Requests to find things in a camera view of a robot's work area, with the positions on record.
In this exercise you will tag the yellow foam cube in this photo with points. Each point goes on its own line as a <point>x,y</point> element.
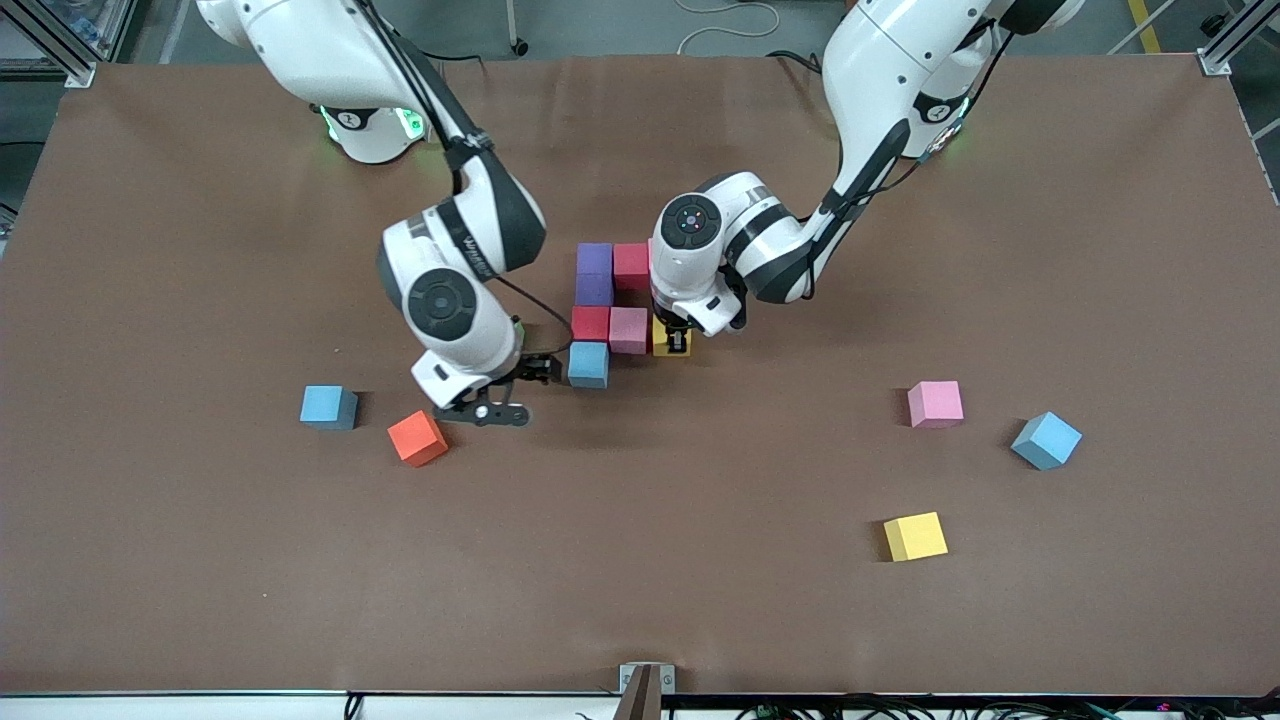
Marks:
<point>660,343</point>
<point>914,535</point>

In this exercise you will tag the blue foam cube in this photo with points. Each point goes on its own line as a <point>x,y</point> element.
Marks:
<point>327,404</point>
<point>1048,436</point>
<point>588,364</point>

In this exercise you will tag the pink foam cube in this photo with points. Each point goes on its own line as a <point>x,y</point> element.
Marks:
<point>935,402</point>
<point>628,330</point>

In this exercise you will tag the red foam cube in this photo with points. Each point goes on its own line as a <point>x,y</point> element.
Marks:
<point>630,266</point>
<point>590,323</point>

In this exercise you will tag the purple foam cube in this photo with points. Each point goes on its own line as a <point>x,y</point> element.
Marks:
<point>595,258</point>
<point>594,290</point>

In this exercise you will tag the orange foam cube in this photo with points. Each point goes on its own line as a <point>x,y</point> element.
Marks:
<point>416,436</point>

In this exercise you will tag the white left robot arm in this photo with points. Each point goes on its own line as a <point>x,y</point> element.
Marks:
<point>880,60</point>

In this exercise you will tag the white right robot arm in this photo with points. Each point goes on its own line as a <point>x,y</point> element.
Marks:
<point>320,50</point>

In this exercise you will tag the brown table cover sheet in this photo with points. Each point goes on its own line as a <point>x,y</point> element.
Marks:
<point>200,560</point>

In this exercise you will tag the grey metal camera bracket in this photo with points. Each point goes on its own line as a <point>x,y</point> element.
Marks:
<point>647,690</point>

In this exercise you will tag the aluminium frame profile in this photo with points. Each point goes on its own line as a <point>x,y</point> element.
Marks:
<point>70,72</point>
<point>1225,50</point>

